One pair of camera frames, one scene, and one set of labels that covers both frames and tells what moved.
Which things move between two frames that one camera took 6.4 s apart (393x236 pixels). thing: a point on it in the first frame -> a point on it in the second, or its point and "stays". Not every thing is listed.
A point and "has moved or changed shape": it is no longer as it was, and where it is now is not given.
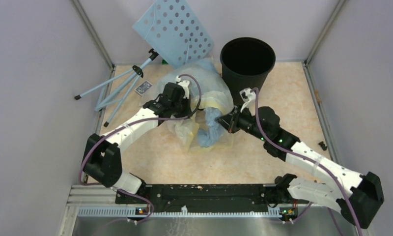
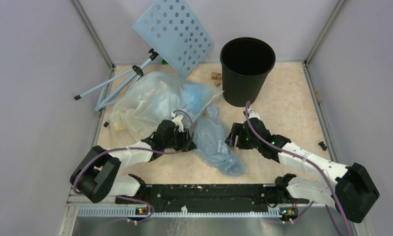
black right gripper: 230,121 -> 238,129
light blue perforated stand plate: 172,29 stays
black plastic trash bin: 246,62 stays
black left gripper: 187,111 -> 184,136
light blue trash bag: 208,136 has moved or changed shape
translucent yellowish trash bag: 216,98 -> 149,99
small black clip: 322,145 stays
